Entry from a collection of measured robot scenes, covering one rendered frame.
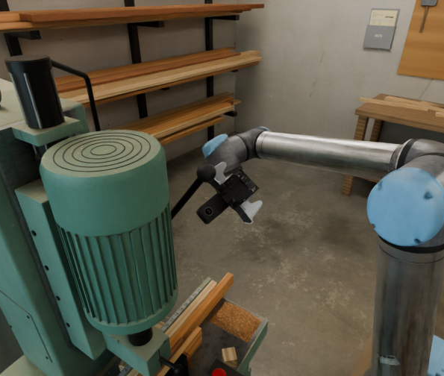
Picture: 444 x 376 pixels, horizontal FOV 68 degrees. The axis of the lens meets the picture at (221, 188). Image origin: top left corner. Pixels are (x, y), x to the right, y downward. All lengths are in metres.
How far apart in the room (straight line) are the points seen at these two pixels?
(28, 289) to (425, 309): 0.75
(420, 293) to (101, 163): 0.58
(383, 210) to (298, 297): 1.73
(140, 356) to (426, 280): 0.56
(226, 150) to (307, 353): 1.39
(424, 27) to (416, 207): 3.00
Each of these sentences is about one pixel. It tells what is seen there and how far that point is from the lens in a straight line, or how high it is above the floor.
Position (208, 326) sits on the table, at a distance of 1.00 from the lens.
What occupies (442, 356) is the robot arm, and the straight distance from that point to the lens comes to 1.12.
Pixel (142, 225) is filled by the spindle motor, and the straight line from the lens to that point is 0.49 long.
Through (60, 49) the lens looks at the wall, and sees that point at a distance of 3.00.
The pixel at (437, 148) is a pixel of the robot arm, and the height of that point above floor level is 1.46.
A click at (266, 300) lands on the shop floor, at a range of 2.25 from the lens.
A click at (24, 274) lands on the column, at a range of 0.75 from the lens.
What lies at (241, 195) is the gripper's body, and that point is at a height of 1.29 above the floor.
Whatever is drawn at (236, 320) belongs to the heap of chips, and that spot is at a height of 0.93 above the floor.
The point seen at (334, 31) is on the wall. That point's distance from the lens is 3.78.
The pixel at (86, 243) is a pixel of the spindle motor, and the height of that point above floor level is 1.40.
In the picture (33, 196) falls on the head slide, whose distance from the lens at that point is 0.61.
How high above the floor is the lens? 1.70
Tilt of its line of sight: 31 degrees down
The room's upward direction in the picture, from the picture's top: straight up
